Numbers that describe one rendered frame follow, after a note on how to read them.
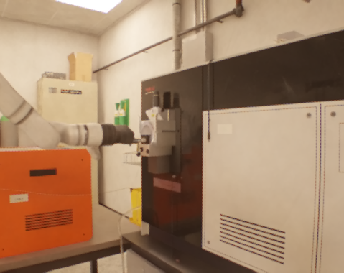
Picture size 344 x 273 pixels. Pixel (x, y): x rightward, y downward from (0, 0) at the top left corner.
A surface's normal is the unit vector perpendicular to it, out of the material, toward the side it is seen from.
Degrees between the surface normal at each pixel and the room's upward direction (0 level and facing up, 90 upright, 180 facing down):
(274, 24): 90
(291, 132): 90
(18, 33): 90
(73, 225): 90
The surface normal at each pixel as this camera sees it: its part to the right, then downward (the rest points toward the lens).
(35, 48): 0.62, 0.01
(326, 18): -0.79, 0.00
